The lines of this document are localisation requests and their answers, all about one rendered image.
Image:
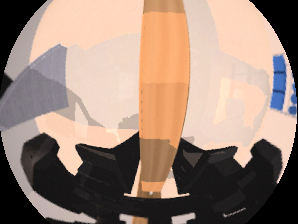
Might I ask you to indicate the wooden post with two steel pins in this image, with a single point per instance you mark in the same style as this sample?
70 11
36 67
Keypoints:
143 193

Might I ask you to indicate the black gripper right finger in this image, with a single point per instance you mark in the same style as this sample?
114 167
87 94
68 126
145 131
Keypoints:
191 161

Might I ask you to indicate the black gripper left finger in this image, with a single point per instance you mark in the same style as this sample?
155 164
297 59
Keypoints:
124 159

